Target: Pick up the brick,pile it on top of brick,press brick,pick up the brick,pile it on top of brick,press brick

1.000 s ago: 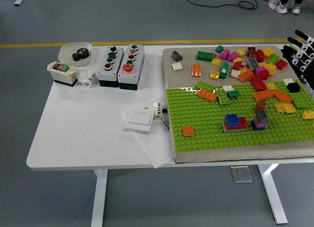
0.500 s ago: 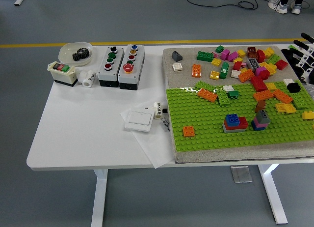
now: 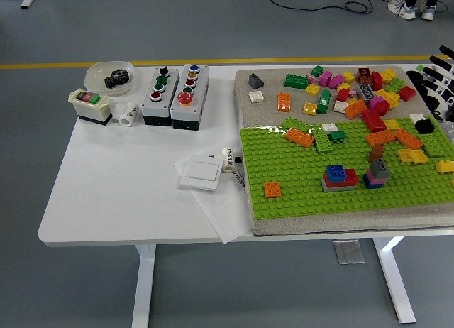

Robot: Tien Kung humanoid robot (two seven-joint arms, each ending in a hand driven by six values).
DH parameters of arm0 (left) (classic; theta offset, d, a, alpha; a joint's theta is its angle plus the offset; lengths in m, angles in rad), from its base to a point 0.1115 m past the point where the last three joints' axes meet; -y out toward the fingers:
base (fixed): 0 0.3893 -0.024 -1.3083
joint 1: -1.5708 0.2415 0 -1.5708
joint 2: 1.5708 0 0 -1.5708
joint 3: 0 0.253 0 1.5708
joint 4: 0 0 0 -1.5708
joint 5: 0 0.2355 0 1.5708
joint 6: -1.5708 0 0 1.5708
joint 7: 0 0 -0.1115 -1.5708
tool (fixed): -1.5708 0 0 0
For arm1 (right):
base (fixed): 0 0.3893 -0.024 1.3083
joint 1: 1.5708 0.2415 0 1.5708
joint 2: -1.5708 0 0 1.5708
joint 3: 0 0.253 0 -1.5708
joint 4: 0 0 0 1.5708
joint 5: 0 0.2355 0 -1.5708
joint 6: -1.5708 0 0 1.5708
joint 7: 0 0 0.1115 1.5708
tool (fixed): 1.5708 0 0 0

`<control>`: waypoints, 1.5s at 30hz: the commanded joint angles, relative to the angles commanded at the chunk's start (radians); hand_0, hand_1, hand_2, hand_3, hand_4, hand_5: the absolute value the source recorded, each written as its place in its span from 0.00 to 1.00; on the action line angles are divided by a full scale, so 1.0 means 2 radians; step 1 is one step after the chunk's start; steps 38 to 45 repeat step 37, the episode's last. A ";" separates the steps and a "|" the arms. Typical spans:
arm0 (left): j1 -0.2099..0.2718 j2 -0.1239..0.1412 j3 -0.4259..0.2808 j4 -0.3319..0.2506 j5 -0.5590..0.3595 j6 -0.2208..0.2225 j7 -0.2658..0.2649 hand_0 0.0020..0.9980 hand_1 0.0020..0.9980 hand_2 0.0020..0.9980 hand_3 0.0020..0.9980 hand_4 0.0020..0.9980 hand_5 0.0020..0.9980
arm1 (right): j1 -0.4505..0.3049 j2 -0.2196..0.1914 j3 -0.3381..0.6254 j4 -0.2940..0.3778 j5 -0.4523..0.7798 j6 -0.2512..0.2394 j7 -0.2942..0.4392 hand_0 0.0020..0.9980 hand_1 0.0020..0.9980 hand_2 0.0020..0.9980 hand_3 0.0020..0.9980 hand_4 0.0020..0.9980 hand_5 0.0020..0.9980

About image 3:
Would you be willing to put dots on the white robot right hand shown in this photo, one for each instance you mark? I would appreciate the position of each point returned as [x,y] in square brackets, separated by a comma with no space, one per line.
[443,77]

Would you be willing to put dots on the dark grey sloped brick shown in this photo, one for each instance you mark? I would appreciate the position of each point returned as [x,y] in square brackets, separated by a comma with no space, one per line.
[379,169]
[255,81]

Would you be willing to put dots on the dark green long brick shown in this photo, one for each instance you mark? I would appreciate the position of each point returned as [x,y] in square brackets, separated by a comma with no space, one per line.
[323,102]

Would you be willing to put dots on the blue square brick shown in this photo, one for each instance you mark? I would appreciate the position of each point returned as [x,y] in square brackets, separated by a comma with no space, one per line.
[370,186]
[335,172]

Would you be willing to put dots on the small white brick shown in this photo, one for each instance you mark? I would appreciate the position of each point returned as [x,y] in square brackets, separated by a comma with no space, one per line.
[416,117]
[340,106]

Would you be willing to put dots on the black brick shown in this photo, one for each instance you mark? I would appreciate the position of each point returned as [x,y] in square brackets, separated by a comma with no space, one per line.
[424,126]

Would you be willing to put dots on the orange long brick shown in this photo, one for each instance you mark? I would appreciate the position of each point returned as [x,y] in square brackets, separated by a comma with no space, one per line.
[408,139]
[355,109]
[299,137]
[379,138]

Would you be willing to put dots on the grey long brick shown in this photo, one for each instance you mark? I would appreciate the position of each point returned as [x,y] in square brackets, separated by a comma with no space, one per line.
[333,189]
[366,92]

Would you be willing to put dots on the brown brick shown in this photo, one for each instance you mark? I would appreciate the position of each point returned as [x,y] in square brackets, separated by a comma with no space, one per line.
[363,72]
[376,153]

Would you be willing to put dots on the large red brick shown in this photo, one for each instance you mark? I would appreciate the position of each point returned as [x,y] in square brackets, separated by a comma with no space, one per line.
[374,121]

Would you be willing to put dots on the yellow flat brick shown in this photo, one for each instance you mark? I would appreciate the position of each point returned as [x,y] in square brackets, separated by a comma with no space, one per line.
[404,155]
[420,157]

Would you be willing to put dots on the small yellow brick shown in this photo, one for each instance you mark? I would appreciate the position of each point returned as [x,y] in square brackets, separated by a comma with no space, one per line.
[352,101]

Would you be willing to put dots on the small red brick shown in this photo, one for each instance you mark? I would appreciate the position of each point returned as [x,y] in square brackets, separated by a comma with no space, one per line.
[342,96]

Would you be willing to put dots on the magenta curved brick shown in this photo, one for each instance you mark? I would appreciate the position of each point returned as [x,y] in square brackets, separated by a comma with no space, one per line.
[336,81]

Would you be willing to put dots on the small dark green brick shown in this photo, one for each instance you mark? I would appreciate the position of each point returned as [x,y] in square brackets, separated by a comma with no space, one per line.
[337,136]

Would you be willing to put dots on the magenta square brick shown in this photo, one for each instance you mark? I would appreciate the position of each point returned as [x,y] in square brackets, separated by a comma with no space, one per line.
[376,181]

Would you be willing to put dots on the white square brick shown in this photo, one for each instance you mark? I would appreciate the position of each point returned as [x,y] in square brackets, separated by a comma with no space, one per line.
[256,96]
[329,127]

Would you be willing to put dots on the small pink brick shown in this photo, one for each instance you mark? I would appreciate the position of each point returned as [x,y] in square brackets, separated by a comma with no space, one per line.
[312,79]

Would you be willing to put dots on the red long brick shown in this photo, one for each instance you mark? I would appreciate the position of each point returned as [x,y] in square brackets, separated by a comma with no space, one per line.
[352,177]

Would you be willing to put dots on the yellow square brick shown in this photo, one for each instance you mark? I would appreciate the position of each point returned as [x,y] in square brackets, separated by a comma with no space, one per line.
[310,109]

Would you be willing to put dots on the lime green long brick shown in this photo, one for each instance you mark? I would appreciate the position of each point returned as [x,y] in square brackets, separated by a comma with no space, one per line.
[296,123]
[322,142]

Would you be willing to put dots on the orange square brick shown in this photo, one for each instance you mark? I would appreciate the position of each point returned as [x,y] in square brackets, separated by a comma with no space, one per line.
[272,189]

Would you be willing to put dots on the small green piece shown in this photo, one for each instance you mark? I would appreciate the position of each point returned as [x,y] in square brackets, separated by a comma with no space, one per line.
[420,67]

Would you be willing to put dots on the small black box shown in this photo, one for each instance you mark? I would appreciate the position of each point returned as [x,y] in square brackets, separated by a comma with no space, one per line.
[450,114]

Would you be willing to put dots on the clear plastic bag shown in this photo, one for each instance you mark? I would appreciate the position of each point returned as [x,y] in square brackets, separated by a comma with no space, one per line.
[447,129]

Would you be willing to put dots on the background person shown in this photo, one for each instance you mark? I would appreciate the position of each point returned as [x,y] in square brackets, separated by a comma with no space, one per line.
[408,6]

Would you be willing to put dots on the grey-brown mat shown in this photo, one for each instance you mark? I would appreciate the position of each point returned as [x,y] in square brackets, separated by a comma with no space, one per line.
[319,226]

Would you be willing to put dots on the green studded baseplate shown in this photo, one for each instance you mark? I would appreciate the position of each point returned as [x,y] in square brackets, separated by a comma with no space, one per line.
[294,207]

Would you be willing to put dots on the silver floor plate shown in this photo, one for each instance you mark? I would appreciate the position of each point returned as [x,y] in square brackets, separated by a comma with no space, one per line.
[349,251]

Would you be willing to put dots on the white table leg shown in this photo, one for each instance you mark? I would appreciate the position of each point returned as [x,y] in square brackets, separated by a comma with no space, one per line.
[143,289]
[393,278]

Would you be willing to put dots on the white label strip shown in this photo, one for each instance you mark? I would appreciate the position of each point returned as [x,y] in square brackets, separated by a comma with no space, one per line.
[238,180]

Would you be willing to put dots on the small white pipe fitting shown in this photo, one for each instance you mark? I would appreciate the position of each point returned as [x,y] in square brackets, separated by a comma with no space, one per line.
[227,163]

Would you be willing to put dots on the grey emergency-stop control box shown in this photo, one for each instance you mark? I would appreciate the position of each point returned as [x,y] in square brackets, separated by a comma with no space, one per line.
[198,93]

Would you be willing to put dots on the white paper sheet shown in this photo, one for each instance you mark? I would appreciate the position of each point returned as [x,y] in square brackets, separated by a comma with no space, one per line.
[220,214]

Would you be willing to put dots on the grey four-button control box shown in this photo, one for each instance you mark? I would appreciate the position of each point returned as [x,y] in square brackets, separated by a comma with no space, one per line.
[149,108]

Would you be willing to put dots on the white pipe tee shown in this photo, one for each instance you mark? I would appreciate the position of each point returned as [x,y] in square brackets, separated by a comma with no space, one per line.
[127,116]

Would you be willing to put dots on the black gear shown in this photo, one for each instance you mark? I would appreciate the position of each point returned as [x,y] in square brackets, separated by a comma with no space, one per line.
[117,80]

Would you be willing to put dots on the white plastic bowl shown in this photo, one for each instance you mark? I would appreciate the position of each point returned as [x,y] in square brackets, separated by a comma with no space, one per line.
[95,77]

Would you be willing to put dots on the yellow floor tape line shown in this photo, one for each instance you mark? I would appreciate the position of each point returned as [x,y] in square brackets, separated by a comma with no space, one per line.
[53,65]

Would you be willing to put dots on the white wall switch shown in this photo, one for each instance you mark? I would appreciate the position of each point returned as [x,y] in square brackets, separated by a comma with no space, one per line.
[200,173]

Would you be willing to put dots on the cream switch box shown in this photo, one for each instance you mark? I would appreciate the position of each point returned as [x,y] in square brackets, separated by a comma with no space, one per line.
[90,109]

